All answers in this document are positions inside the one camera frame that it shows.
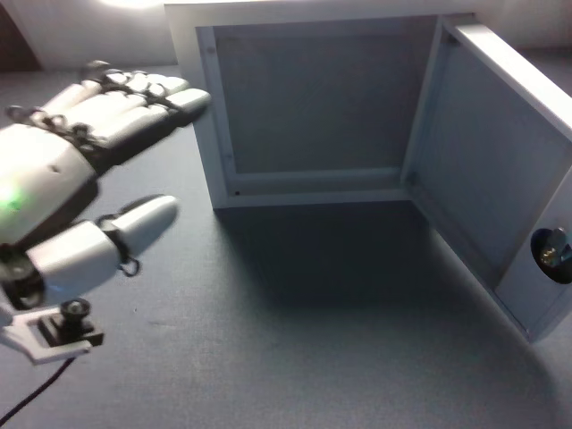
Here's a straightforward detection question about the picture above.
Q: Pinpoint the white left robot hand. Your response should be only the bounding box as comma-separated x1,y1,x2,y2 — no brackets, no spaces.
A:
0,60,212,294

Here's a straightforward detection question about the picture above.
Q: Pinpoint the white cabinet door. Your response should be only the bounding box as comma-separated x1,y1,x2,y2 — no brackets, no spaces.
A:
400,15,572,345

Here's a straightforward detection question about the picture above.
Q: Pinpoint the large white box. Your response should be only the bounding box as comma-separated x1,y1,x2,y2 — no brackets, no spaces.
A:
164,0,477,214

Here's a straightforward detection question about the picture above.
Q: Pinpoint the small black object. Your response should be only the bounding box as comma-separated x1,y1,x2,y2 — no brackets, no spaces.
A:
530,226,572,285

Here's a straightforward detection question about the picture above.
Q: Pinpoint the grey table cloth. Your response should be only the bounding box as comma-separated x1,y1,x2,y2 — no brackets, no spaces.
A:
0,46,572,429

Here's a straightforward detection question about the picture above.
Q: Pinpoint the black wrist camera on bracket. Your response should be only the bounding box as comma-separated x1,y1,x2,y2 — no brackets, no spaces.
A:
8,298,106,366

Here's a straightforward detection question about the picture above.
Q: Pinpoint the black camera cable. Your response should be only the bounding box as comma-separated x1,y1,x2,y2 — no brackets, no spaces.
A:
0,357,75,426

